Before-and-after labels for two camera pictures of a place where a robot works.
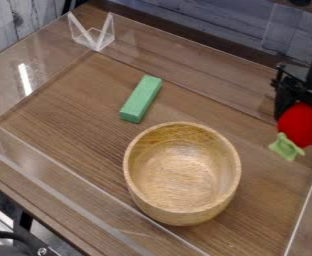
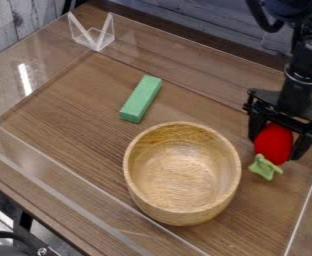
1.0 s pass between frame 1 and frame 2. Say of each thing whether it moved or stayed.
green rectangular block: stayed
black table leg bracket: stayed
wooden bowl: stayed
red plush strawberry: moved
